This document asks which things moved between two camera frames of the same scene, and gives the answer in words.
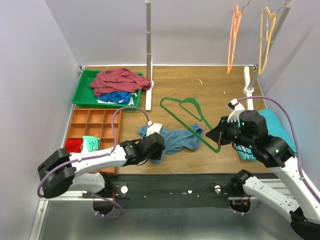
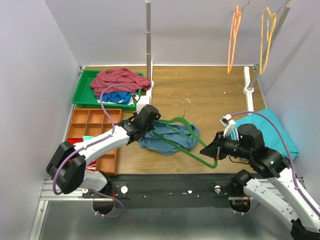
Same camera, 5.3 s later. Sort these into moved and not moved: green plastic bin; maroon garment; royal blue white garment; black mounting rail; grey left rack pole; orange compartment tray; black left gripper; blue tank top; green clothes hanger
Moved: green clothes hanger; blue tank top; black left gripper
Not moved: orange compartment tray; royal blue white garment; black mounting rail; maroon garment; green plastic bin; grey left rack pole
